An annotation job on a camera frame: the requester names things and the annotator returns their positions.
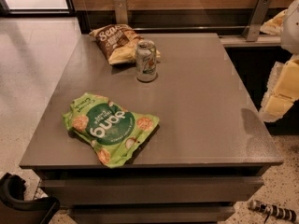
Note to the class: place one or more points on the grey drawer cabinet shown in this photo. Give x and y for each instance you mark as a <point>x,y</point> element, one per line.
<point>209,151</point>

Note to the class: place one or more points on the brown and yellow chip bag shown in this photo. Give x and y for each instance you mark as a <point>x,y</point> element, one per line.
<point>117,42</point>

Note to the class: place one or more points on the left metal bracket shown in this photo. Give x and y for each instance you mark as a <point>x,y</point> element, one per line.
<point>121,12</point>

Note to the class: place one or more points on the green rice chip bag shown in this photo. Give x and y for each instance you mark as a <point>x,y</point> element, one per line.
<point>113,132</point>

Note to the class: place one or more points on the silver soda can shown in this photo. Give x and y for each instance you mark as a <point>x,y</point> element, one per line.
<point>145,60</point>

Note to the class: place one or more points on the metal bracket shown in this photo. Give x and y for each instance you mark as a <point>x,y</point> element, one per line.
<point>252,30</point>
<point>121,12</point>

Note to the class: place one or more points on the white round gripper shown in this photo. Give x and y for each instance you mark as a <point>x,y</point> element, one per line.
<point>291,28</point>

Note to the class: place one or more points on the right metal bracket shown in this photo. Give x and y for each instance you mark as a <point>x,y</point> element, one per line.
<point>252,30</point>

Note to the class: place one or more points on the black and white striped tool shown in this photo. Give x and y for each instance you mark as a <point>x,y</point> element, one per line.
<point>273,211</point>

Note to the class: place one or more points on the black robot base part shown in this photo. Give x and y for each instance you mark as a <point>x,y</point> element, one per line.
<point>15,210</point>

